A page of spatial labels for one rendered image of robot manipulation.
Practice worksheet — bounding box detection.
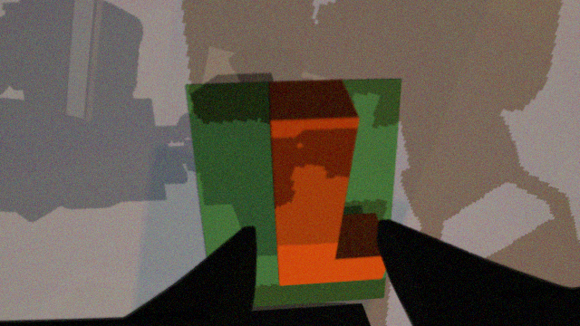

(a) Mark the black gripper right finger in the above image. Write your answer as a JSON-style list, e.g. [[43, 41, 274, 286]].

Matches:
[[376, 220, 580, 326]]

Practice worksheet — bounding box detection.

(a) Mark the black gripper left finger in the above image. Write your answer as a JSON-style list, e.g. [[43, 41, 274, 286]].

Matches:
[[0, 226, 256, 326]]

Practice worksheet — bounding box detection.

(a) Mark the orange l-shaped part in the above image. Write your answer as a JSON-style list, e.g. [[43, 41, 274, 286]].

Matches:
[[268, 79, 386, 286]]

